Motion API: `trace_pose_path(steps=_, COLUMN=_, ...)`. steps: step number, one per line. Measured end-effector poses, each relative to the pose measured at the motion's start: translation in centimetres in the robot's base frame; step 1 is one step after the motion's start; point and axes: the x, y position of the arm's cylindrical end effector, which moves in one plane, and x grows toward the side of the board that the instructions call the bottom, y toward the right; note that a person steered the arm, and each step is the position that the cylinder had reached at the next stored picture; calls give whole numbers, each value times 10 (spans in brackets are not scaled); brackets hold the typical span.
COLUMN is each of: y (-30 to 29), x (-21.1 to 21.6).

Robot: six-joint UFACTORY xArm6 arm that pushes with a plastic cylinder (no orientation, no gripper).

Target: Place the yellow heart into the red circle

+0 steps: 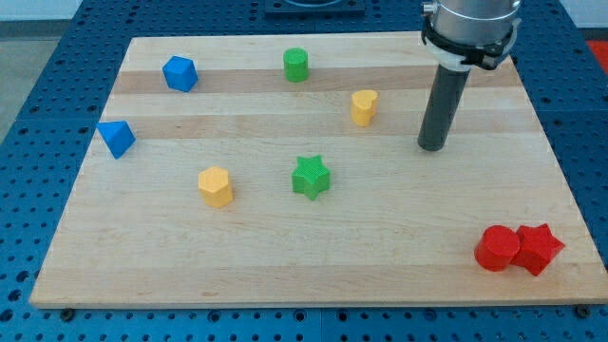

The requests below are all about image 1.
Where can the yellow hexagon block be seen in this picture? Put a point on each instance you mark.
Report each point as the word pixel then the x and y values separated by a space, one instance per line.
pixel 215 186

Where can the green star block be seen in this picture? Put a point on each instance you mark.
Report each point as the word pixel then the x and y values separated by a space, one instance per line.
pixel 311 177

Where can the blue triangle block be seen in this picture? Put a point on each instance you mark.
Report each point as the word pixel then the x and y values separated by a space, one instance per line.
pixel 117 136

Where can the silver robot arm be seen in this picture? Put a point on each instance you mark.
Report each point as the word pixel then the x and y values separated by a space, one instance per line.
pixel 472 22

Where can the red cylinder block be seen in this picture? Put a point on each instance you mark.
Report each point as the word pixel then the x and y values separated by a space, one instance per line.
pixel 496 248

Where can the red star block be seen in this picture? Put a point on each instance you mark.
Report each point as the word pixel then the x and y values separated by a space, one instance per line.
pixel 538 247

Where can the wooden board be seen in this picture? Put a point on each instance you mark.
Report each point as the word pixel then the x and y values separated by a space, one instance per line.
pixel 398 226

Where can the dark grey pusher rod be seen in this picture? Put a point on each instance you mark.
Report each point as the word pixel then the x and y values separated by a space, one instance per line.
pixel 445 95

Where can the yellow heart block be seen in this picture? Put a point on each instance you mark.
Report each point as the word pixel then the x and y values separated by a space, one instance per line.
pixel 363 106

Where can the green cylinder block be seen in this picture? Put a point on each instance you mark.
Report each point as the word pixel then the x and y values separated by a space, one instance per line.
pixel 295 64

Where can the blue cube block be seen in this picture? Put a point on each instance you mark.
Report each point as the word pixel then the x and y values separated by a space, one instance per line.
pixel 180 73

